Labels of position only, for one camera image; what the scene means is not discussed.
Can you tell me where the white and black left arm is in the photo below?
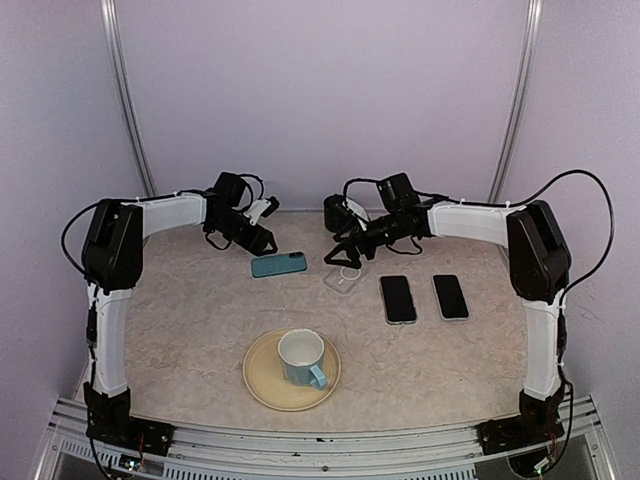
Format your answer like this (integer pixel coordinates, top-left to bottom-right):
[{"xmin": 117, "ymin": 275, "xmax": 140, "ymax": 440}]
[{"xmin": 81, "ymin": 172, "xmax": 280, "ymax": 401}]

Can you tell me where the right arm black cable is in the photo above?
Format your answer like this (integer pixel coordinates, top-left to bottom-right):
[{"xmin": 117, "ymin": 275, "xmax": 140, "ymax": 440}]
[{"xmin": 514, "ymin": 168, "xmax": 617, "ymax": 301}]

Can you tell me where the right aluminium frame post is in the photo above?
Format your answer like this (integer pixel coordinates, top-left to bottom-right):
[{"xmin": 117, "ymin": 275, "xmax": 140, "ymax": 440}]
[{"xmin": 488, "ymin": 0, "xmax": 543, "ymax": 203}]

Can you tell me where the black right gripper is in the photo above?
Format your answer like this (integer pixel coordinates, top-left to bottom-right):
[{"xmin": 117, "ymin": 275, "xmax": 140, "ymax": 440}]
[{"xmin": 324, "ymin": 210, "xmax": 404, "ymax": 268}]

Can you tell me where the left aluminium frame post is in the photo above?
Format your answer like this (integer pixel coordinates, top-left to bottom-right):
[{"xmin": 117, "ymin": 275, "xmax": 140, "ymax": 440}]
[{"xmin": 100, "ymin": 0, "xmax": 157, "ymax": 196}]

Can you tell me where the black smartphone with teal edge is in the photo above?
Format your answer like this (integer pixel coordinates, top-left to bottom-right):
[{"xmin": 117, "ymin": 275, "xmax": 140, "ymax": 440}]
[{"xmin": 433, "ymin": 274, "xmax": 469, "ymax": 319}]

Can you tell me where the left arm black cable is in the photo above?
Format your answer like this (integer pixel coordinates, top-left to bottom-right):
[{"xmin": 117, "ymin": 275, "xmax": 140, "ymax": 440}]
[{"xmin": 59, "ymin": 199, "xmax": 109, "ymax": 276}]

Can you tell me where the dark green cup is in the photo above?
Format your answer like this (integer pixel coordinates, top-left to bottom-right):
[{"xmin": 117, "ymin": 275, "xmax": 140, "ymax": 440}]
[{"xmin": 323, "ymin": 194, "xmax": 352, "ymax": 234}]

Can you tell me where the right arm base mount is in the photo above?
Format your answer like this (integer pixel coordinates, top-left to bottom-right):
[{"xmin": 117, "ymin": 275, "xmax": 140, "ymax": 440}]
[{"xmin": 476, "ymin": 385, "xmax": 565, "ymax": 455}]

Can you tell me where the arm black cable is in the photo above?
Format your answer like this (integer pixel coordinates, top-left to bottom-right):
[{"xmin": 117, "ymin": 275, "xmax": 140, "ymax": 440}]
[
  {"xmin": 514, "ymin": 168, "xmax": 617, "ymax": 301},
  {"xmin": 59, "ymin": 199, "xmax": 109, "ymax": 276}
]

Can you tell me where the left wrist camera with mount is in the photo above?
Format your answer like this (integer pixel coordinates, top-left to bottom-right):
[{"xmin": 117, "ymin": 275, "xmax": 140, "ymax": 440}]
[{"xmin": 244, "ymin": 196, "xmax": 280, "ymax": 225}]

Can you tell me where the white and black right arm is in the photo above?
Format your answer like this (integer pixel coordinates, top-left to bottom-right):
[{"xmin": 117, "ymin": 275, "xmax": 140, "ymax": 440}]
[{"xmin": 323, "ymin": 173, "xmax": 571, "ymax": 401}]

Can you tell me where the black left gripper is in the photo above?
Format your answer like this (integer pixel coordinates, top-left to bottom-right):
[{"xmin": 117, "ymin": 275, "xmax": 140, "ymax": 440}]
[{"xmin": 211, "ymin": 210, "xmax": 280, "ymax": 256}]

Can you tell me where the aluminium frame post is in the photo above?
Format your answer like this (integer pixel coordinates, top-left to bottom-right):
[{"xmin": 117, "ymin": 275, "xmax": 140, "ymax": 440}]
[
  {"xmin": 100, "ymin": 0, "xmax": 157, "ymax": 196},
  {"xmin": 488, "ymin": 0, "xmax": 543, "ymax": 203}
]

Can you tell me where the beige round plate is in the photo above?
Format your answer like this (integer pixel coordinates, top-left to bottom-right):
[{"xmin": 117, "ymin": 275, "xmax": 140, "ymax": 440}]
[{"xmin": 242, "ymin": 328, "xmax": 342, "ymax": 412}]

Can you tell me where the front aluminium rail base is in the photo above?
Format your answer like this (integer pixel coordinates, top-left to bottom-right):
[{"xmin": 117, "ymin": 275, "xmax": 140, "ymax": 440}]
[{"xmin": 34, "ymin": 394, "xmax": 616, "ymax": 480}]

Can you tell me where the lilac phone case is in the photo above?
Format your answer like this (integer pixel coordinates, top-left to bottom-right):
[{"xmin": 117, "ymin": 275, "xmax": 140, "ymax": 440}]
[{"xmin": 431, "ymin": 273, "xmax": 472, "ymax": 322}]

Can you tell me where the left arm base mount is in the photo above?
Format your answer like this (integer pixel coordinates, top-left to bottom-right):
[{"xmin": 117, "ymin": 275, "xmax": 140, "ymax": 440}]
[{"xmin": 83, "ymin": 382, "xmax": 175, "ymax": 457}]

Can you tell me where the teal smartphone face down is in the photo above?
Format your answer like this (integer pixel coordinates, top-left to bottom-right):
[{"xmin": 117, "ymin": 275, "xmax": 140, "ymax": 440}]
[{"xmin": 251, "ymin": 252, "xmax": 307, "ymax": 278}]

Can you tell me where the blue mug with white inside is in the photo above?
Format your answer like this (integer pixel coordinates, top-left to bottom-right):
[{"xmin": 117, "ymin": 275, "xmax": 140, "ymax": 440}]
[{"xmin": 277, "ymin": 329, "xmax": 328, "ymax": 390}]

